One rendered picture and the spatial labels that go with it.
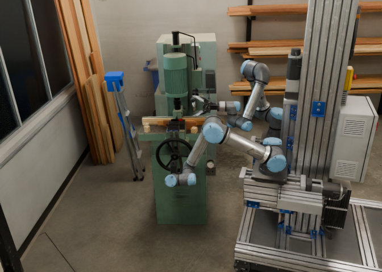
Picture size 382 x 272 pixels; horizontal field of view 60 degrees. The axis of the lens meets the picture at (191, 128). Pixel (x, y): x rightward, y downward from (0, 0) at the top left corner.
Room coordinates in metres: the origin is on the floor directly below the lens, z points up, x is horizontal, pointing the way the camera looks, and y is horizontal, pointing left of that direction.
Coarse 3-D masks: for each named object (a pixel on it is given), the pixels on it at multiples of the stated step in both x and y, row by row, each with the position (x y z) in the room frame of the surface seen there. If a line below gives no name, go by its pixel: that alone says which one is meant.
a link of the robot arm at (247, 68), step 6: (246, 60) 2.38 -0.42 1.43; (252, 60) 2.38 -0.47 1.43; (246, 66) 2.33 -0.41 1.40; (252, 66) 2.29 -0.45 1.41; (246, 72) 2.32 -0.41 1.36; (252, 72) 2.26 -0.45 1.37; (246, 78) 2.35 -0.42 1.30; (252, 78) 2.31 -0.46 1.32; (252, 84) 2.35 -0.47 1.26; (264, 96) 2.38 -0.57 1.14; (264, 102) 2.38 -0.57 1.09; (258, 108) 2.40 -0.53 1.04; (264, 108) 2.38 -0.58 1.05; (270, 108) 2.40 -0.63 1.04; (258, 114) 2.41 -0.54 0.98; (264, 114) 2.37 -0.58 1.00; (264, 120) 2.38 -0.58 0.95
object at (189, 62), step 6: (168, 42) 2.68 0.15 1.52; (180, 42) 2.66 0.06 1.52; (186, 42) 2.65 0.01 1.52; (186, 48) 2.63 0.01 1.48; (192, 66) 2.78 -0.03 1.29; (168, 102) 2.64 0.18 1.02; (168, 108) 2.64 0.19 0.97; (168, 114) 2.64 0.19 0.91; (186, 114) 2.63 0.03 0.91; (192, 114) 2.63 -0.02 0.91
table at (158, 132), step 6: (150, 126) 2.44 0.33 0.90; (156, 126) 2.43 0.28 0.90; (162, 126) 2.43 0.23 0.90; (198, 126) 2.41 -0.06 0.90; (144, 132) 2.34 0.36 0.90; (150, 132) 2.33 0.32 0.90; (156, 132) 2.33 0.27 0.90; (162, 132) 2.33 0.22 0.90; (186, 132) 2.31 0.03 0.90; (198, 132) 2.30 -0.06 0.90; (144, 138) 2.31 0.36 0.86; (150, 138) 2.31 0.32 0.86; (156, 138) 2.30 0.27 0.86; (162, 138) 2.30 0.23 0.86; (186, 138) 2.26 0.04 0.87; (192, 138) 2.28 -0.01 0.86; (174, 144) 2.20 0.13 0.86; (180, 144) 2.19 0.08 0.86
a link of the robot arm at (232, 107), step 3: (225, 102) 2.24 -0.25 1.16; (228, 102) 2.23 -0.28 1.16; (231, 102) 2.23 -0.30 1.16; (234, 102) 2.23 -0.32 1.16; (237, 102) 2.23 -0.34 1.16; (225, 105) 2.22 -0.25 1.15; (228, 105) 2.22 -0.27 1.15; (231, 105) 2.21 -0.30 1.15; (234, 105) 2.21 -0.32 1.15; (237, 105) 2.21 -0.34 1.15; (225, 108) 2.21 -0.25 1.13; (228, 108) 2.21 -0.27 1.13; (231, 108) 2.21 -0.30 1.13; (234, 108) 2.21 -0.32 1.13; (237, 108) 2.21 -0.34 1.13; (225, 111) 2.22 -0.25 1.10; (228, 111) 2.22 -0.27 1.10; (231, 111) 2.21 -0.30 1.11; (234, 111) 2.21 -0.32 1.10; (237, 111) 2.21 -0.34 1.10
